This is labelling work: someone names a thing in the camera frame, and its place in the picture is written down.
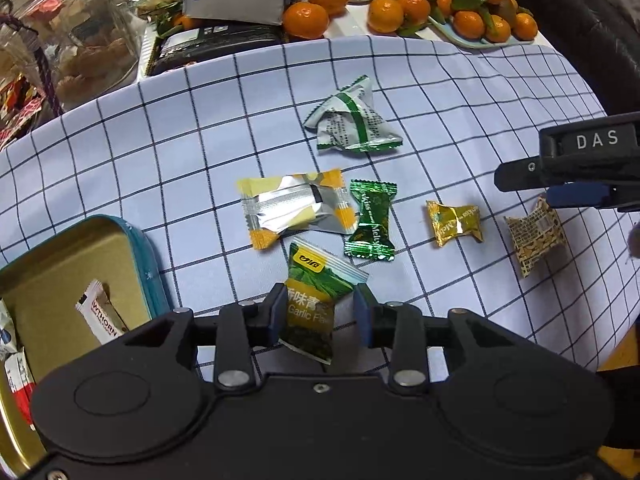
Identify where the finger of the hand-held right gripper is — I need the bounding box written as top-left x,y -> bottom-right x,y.
494,157 -> 640,211

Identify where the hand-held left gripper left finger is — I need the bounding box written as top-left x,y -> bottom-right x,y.
122,282 -> 290,392

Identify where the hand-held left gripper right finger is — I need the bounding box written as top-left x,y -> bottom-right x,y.
352,282 -> 516,396

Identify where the green pea snack packet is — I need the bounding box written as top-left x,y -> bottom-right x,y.
277,236 -> 370,366

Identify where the brown white patterned candy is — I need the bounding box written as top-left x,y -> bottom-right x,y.
504,195 -> 568,279

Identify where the green foil candy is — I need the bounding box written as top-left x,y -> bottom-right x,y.
344,179 -> 398,262

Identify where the yellow silver snack packet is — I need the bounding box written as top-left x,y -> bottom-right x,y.
236,169 -> 357,251

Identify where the white green snack packet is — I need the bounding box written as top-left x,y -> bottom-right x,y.
302,75 -> 405,153

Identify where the teal tin tray gold inside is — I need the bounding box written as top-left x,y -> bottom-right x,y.
0,214 -> 173,478

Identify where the black sofa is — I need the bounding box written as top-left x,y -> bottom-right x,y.
480,0 -> 640,116

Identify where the gold foil candy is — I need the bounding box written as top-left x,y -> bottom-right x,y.
426,200 -> 485,248

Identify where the white brown snack bar packet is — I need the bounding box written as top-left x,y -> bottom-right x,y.
75,280 -> 132,346

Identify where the light blue plate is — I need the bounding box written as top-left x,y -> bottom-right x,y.
427,12 -> 536,51

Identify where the white blue checked tablecloth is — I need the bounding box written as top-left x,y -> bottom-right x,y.
0,35 -> 640,476

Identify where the pile of leafy tangerines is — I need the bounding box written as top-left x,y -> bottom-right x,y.
367,0 -> 540,43

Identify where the red white snack packet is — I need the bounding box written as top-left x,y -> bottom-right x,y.
4,352 -> 38,431

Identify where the blue white snack packet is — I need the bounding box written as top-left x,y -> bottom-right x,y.
0,297 -> 18,361

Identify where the black flat packet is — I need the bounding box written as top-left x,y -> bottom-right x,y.
137,22 -> 291,78

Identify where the pile of colourful snack wrappers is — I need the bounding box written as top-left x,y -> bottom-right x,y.
0,72 -> 46,148

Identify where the large clear glass jar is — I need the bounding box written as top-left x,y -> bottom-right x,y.
0,0 -> 143,113

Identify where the black purple cord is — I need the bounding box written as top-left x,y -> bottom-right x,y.
0,0 -> 63,116

